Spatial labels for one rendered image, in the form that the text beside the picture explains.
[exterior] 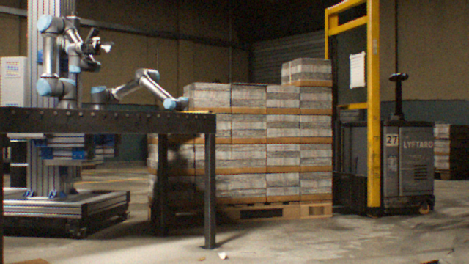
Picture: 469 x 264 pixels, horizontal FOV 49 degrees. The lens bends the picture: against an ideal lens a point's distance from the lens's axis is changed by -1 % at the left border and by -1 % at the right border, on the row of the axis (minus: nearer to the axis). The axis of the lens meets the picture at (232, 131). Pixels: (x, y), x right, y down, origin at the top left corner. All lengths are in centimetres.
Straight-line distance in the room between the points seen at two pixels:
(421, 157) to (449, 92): 563
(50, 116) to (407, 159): 299
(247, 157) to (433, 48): 691
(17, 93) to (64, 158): 63
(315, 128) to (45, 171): 209
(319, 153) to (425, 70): 639
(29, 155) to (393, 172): 284
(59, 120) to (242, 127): 179
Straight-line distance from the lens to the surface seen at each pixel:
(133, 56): 1149
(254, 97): 407
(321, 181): 433
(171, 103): 362
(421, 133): 467
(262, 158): 408
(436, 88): 1035
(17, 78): 403
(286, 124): 417
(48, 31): 364
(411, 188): 462
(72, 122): 264
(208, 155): 311
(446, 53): 1033
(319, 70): 434
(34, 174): 400
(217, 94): 398
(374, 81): 436
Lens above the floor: 67
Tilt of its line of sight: level
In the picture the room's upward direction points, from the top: straight up
